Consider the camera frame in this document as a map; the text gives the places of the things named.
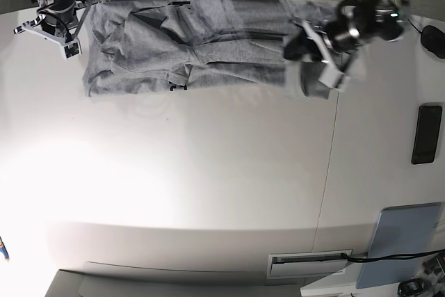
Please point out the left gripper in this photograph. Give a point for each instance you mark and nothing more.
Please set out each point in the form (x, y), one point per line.
(314, 47)

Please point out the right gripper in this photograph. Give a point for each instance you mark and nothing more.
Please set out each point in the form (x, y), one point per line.
(81, 13)

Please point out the grey T-shirt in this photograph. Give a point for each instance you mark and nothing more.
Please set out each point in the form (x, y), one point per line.
(156, 46)

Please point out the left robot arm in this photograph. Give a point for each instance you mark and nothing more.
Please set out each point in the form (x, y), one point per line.
(361, 21)

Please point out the black computer mouse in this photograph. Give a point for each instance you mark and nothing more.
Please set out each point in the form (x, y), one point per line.
(433, 40)

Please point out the black smartphone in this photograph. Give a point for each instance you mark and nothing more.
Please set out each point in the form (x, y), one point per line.
(427, 134)

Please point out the blue-grey tablet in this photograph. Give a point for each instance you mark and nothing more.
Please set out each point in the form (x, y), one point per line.
(400, 230)

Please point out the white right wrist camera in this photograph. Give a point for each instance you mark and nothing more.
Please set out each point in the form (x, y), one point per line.
(71, 49)

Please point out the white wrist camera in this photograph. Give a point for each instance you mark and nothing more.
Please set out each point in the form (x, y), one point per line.
(71, 49)
(333, 78)

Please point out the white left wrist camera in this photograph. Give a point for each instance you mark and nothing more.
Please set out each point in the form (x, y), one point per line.
(333, 78)

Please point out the blue orange tool handle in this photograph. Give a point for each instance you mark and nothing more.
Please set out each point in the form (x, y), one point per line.
(3, 250)

